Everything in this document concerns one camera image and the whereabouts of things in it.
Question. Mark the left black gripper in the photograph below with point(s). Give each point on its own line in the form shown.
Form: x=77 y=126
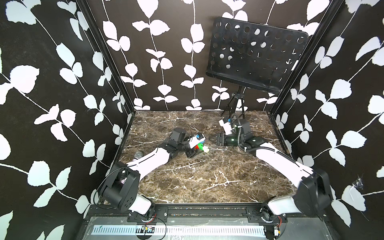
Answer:
x=191 y=153

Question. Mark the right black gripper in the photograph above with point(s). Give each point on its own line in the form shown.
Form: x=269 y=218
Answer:
x=219 y=137

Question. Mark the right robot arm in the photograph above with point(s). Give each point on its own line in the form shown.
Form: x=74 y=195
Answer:
x=313 y=193

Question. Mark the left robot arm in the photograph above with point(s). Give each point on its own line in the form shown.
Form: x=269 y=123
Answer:
x=120 y=187

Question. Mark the purple glitter microphone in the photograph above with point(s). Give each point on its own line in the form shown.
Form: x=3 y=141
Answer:
x=138 y=155

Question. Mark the black music stand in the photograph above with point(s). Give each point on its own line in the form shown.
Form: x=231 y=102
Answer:
x=253 y=56

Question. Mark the white ruler strip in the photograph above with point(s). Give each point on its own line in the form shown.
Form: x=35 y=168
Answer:
x=139 y=230

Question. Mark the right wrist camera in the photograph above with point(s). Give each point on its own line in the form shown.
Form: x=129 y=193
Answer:
x=226 y=124

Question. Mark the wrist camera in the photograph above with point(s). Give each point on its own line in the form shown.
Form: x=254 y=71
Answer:
x=226 y=124
x=181 y=135

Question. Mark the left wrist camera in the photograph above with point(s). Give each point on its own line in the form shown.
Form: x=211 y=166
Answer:
x=181 y=135

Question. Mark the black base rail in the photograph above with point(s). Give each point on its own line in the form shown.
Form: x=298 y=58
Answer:
x=250 y=211

